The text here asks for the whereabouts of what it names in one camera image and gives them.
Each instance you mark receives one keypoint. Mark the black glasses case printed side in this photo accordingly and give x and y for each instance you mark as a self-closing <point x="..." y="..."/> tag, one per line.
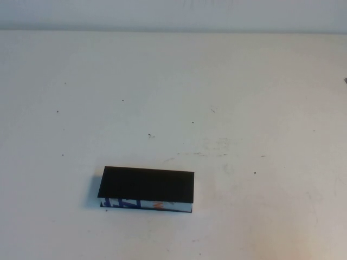
<point x="146" y="184"/>

